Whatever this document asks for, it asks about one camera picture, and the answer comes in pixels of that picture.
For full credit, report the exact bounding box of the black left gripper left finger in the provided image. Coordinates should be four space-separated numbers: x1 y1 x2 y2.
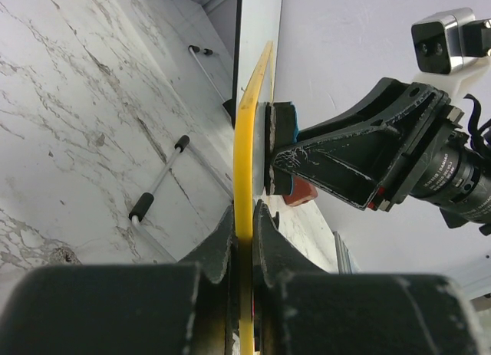
1 208 235 354

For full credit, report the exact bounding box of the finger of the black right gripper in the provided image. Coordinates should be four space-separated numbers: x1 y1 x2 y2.
270 77 451 210

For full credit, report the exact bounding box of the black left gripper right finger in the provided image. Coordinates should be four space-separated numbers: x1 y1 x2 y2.
253 202 484 354

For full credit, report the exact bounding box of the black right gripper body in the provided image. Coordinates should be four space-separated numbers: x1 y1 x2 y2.
390 97 491 229

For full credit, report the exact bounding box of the blue whiteboard eraser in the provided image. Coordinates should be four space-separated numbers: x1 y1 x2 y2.
264 100 302 197

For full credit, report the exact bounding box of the yellow framed whiteboard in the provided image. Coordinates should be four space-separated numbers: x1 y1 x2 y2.
233 41 275 354

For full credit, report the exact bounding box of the metal whiteboard support leg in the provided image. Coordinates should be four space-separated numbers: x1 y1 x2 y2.
128 135 233 262

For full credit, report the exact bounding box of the black framed whiteboard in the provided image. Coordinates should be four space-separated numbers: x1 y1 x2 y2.
232 0 285 132

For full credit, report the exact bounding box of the red small box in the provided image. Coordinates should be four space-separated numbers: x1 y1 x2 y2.
283 177 318 207

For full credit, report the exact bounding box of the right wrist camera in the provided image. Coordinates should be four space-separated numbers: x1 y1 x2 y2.
410 8 491 97

